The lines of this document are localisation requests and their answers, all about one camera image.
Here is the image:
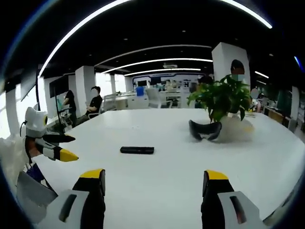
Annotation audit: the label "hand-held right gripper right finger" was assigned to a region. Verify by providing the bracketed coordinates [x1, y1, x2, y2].
[201, 169, 268, 229]

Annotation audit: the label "black headset goggles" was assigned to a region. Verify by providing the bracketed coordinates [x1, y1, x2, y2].
[188, 119, 223, 142]

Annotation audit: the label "black tripod stand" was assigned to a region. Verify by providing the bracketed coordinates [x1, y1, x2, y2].
[35, 73, 43, 113]

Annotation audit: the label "white office chair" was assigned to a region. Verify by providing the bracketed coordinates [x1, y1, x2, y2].
[145, 88, 173, 109]

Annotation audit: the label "black remote control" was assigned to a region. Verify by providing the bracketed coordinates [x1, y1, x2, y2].
[120, 146, 155, 156]

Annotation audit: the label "potted green plant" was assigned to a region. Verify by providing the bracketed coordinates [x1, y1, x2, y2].
[186, 74, 255, 142]

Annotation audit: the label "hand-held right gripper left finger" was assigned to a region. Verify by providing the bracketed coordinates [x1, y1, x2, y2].
[38, 168, 106, 229]

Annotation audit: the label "grey perforated chair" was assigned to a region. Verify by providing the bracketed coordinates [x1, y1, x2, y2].
[16, 169, 58, 224]

